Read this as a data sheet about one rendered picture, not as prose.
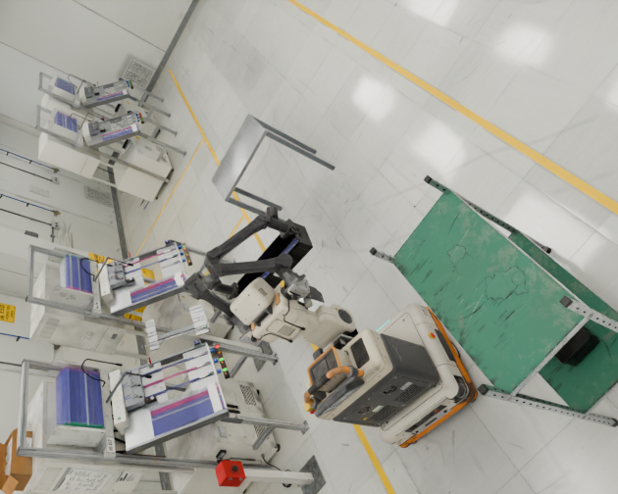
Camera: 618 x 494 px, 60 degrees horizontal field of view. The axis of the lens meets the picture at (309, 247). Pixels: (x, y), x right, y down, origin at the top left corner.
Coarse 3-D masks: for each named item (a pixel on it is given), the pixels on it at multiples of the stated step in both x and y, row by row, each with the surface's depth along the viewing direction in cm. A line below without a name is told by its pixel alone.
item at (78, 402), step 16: (64, 368) 383; (64, 384) 371; (80, 384) 379; (96, 384) 388; (64, 400) 361; (80, 400) 368; (96, 400) 376; (64, 416) 352; (80, 416) 358; (96, 416) 365
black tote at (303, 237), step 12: (300, 228) 312; (276, 240) 318; (288, 240) 321; (300, 240) 302; (264, 252) 322; (276, 252) 325; (288, 252) 303; (300, 252) 306; (252, 276) 335; (276, 276) 316; (240, 288) 334
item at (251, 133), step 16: (240, 128) 479; (256, 128) 455; (272, 128) 490; (240, 144) 469; (256, 144) 446; (288, 144) 458; (304, 144) 512; (224, 160) 486; (240, 160) 460; (320, 160) 479; (224, 176) 475; (240, 176) 455; (224, 192) 466; (240, 192) 510; (256, 208) 481
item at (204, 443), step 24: (240, 384) 462; (240, 408) 436; (192, 432) 420; (216, 432) 398; (240, 432) 413; (168, 456) 438; (192, 456) 410; (240, 456) 410; (192, 480) 405; (216, 480) 417
